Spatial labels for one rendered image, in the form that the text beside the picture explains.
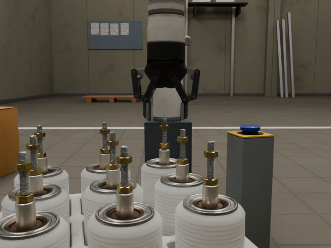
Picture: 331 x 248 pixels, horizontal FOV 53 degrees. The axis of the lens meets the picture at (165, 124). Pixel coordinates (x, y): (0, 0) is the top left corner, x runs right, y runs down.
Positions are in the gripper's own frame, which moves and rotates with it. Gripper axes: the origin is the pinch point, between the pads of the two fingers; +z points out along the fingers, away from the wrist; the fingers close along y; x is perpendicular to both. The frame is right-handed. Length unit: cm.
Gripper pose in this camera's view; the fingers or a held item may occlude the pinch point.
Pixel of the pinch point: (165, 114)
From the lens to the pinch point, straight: 67.6
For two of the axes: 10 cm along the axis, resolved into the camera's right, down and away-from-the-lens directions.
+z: -0.1, 9.9, 1.4
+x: 1.3, -1.4, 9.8
